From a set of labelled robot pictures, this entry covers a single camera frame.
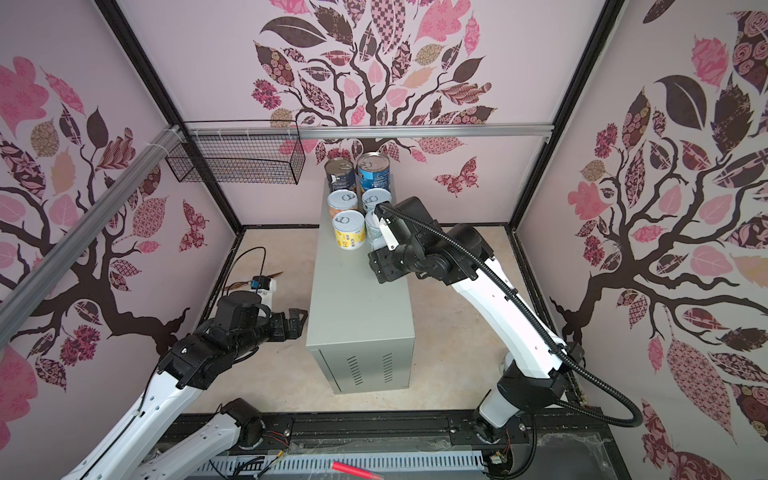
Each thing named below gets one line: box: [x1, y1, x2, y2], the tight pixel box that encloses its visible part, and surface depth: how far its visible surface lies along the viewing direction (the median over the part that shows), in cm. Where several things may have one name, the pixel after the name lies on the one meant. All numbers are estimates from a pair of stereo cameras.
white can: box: [364, 209, 389, 251], surface depth 63 cm
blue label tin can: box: [357, 152, 391, 193], surface depth 74 cm
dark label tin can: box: [324, 157, 355, 192], surface depth 74 cm
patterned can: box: [362, 188, 392, 213], surface depth 73 cm
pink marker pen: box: [332, 461, 385, 480], surface depth 70 cm
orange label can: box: [327, 189, 358, 218], surface depth 72 cm
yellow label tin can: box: [332, 209, 366, 251], surface depth 68 cm
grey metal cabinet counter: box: [306, 191, 415, 395], surface depth 61 cm
